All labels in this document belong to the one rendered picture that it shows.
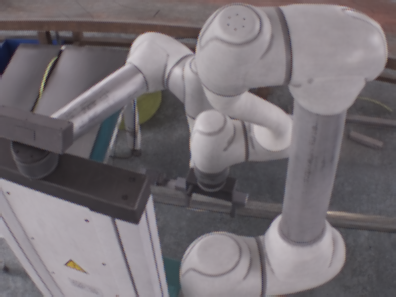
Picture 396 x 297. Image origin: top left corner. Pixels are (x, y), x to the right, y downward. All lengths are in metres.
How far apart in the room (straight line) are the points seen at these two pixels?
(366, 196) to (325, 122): 2.02
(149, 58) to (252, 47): 0.89
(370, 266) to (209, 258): 1.65
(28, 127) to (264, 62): 0.35
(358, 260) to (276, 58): 2.03
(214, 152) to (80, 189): 0.61
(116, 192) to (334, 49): 0.39
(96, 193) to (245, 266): 0.53
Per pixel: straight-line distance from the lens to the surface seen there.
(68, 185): 0.82
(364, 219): 2.01
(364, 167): 3.09
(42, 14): 2.72
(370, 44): 0.91
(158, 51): 1.71
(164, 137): 3.09
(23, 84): 2.48
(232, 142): 1.38
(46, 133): 0.77
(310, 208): 1.15
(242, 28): 0.82
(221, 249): 1.25
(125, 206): 0.79
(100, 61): 2.47
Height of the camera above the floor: 2.46
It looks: 53 degrees down
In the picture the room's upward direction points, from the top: 2 degrees counter-clockwise
